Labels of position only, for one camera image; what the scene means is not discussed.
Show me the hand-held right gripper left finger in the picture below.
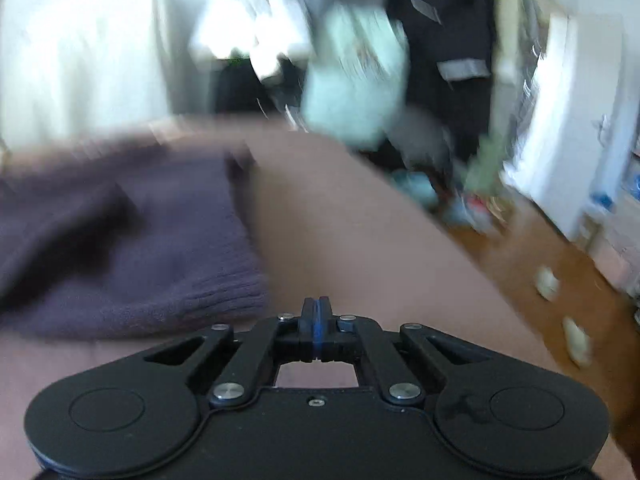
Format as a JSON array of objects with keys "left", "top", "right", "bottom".
[{"left": 145, "top": 297, "right": 318, "bottom": 408}]

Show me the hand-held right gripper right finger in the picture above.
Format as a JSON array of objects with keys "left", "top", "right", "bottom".
[{"left": 316, "top": 297, "right": 493, "bottom": 407}]

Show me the purple knit sweater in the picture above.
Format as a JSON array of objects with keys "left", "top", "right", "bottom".
[{"left": 0, "top": 140, "right": 272, "bottom": 341}]

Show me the brown bed sheet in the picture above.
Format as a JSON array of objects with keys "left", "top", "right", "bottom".
[{"left": 0, "top": 115, "right": 623, "bottom": 480}]

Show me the small white floor object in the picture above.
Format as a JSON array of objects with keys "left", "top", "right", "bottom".
[
  {"left": 561, "top": 316, "right": 595, "bottom": 367},
  {"left": 535, "top": 266, "right": 561, "bottom": 302}
]

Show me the mint hanging garment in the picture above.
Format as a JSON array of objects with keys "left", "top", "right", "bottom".
[{"left": 300, "top": 4, "right": 412, "bottom": 147}]

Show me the white hanging garment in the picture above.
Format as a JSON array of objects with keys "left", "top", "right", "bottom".
[{"left": 189, "top": 0, "right": 313, "bottom": 83}]

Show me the black hanging jacket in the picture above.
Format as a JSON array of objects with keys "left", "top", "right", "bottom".
[{"left": 387, "top": 0, "right": 497, "bottom": 163}]

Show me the white cabinet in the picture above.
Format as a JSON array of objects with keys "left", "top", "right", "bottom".
[{"left": 502, "top": 14, "right": 638, "bottom": 243}]

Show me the white curtain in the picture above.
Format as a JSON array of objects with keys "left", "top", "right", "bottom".
[{"left": 0, "top": 0, "right": 211, "bottom": 146}]

